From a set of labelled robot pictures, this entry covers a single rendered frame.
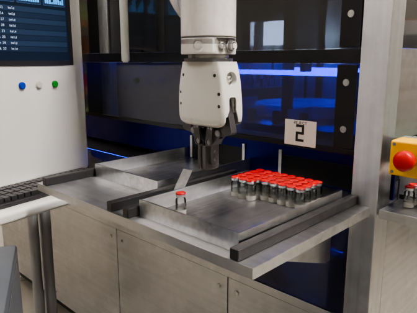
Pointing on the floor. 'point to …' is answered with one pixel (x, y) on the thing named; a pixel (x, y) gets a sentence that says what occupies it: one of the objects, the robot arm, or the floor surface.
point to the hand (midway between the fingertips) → (208, 156)
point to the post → (373, 149)
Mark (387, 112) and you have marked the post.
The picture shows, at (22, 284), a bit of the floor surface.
